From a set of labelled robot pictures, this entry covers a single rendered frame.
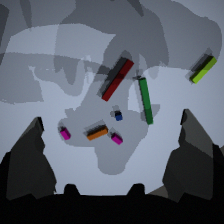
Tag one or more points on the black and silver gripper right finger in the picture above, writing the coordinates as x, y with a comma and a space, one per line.
194, 174

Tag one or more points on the orange rod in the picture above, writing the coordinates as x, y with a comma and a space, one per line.
97, 133

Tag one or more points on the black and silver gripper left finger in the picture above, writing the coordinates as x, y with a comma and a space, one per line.
25, 173

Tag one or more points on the small blue block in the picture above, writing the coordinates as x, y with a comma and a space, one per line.
118, 116

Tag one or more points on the dark red rod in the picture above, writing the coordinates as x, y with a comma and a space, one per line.
117, 80

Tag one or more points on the magenta rod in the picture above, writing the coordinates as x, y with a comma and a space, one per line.
64, 132
117, 139

